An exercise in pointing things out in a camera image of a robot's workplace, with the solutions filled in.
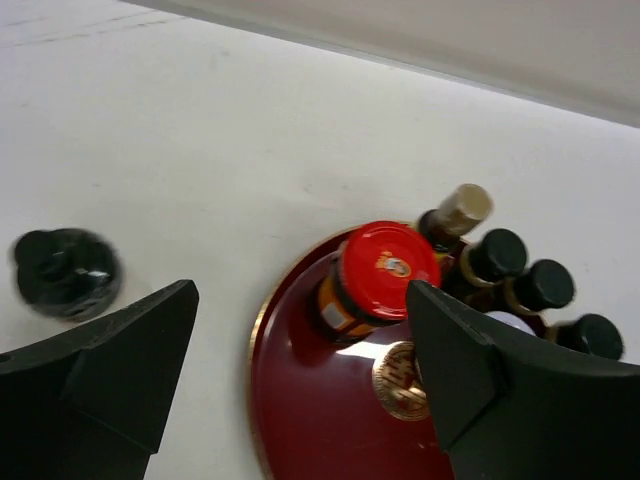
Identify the black-cap white bottle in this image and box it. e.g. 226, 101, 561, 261
12, 228, 123, 322

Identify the black-cap spice bottle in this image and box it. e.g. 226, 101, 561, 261
441, 228, 528, 299
504, 259, 576, 314
545, 313, 625, 361

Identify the white-lid jar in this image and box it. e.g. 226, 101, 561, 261
486, 311, 536, 336

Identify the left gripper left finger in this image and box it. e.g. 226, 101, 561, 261
1, 280, 199, 479

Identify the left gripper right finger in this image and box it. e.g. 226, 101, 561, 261
406, 281, 639, 479

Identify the small yellow-label brown bottle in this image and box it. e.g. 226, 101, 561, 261
415, 183, 493, 253

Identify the round red lacquer tray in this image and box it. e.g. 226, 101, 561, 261
248, 226, 458, 479

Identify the red-lid sauce jar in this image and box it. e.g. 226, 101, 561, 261
317, 220, 442, 343

